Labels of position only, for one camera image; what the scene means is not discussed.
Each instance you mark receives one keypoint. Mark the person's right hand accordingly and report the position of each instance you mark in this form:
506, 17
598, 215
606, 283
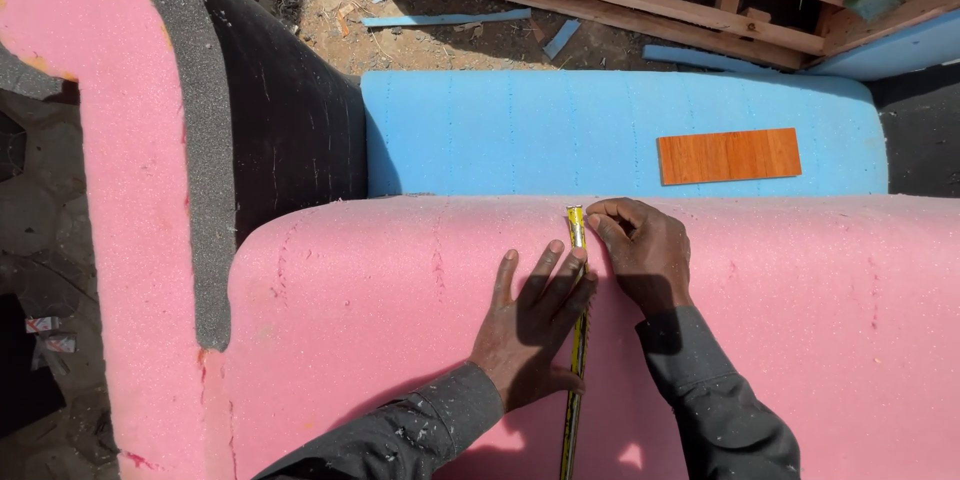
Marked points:
649, 262

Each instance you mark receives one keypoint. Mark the person's left hand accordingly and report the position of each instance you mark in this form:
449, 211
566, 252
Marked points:
525, 349

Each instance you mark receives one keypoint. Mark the yellow tape measure blade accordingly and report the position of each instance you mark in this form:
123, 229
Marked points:
574, 360

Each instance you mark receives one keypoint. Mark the orange wooden board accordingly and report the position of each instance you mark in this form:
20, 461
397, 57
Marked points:
729, 156

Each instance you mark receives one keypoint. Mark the pink foam sofa backrest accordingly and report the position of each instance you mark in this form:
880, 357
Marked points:
787, 345

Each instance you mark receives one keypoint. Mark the blue foam seat cushion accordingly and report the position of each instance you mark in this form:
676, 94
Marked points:
525, 135

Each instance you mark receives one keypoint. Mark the thick blue foam strip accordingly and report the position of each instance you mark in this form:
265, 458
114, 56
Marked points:
701, 60

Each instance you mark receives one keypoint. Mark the small blue foam offcut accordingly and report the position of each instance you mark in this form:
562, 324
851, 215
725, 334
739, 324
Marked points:
561, 39

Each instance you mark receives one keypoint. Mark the black fabric sofa side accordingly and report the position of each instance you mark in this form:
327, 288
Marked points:
919, 131

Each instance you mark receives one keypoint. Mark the long blue foam strip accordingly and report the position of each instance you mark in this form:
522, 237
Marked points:
446, 18

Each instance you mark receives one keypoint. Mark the black fabric armrest lining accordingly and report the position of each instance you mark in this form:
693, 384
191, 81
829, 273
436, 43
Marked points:
292, 120

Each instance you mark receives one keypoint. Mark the grey foam strip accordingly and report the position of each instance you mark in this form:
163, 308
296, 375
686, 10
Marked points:
206, 165

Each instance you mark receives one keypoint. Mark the pink foam sofa armrest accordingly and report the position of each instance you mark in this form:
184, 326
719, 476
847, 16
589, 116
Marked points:
127, 202

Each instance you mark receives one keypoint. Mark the crumpled wrapper scraps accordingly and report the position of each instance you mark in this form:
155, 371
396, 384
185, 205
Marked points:
51, 334

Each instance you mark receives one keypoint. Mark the wooden sofa frame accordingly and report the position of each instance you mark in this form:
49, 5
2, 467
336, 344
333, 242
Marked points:
675, 4

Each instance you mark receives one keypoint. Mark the blue foam covered frame edge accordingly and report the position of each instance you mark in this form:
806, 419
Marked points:
896, 52

